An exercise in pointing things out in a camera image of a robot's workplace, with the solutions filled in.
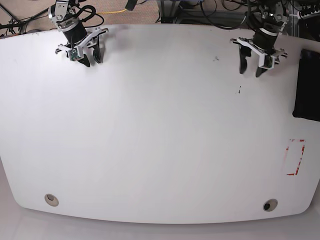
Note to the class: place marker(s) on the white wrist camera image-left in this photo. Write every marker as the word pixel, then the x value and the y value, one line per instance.
pixel 76 53

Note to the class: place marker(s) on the black tripod legs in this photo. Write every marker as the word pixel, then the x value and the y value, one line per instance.
pixel 17 26

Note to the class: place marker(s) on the white power strip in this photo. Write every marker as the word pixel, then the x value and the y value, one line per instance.
pixel 309 11

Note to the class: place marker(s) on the right table cable grommet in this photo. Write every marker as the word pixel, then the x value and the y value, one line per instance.
pixel 270 205

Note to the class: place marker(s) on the left table cable grommet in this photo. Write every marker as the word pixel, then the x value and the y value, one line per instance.
pixel 51 200

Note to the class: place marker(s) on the aluminium frame post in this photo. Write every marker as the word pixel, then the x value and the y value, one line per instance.
pixel 168 10

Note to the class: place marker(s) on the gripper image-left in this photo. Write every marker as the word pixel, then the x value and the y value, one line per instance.
pixel 65 18

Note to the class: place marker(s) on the table cable grommet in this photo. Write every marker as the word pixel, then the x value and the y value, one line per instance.
pixel 51 200
pixel 270 205

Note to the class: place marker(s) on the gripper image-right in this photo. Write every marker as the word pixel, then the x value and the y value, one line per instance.
pixel 274 18

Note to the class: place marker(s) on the black T-shirt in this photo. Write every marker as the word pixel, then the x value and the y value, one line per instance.
pixel 307 99

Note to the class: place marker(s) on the red tape rectangle marking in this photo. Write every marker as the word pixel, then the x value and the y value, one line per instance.
pixel 293 156

